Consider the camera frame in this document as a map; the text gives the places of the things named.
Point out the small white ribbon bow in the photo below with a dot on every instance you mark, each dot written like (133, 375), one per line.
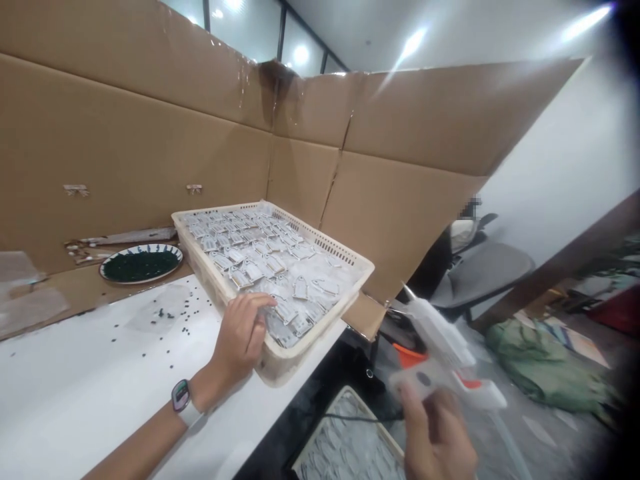
(194, 188)
(76, 190)

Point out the grey office chair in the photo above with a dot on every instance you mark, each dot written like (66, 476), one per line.
(480, 275)

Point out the green sack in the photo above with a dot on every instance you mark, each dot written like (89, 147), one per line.
(545, 365)

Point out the white striped rim plate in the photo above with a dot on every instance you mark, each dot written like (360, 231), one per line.
(112, 277)

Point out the white hot glue gun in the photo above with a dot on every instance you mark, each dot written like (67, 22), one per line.
(440, 345)

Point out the white plastic crate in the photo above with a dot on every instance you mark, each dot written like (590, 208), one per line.
(327, 250)

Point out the person's right hand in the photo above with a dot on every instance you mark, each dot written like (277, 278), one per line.
(440, 445)

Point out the pile of green beads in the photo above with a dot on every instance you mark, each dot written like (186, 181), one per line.
(142, 264)

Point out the clear plastic bags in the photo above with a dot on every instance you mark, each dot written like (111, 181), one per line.
(27, 295)

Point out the clear plastic sheet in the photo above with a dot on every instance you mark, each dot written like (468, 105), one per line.
(145, 320)

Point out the brown cardboard screen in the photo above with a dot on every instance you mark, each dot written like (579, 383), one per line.
(150, 125)

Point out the white mesh plastic basket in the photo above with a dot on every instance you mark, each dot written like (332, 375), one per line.
(350, 440)

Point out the green potted plant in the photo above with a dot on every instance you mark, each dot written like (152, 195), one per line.
(612, 265)

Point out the orange plastic piece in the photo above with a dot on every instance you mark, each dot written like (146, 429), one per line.
(407, 354)

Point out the scattered dark beads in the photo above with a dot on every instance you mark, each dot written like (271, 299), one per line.
(170, 314)

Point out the heap of small white bows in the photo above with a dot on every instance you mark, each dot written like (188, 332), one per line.
(82, 251)

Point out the person's left hand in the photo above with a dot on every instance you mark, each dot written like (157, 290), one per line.
(235, 345)

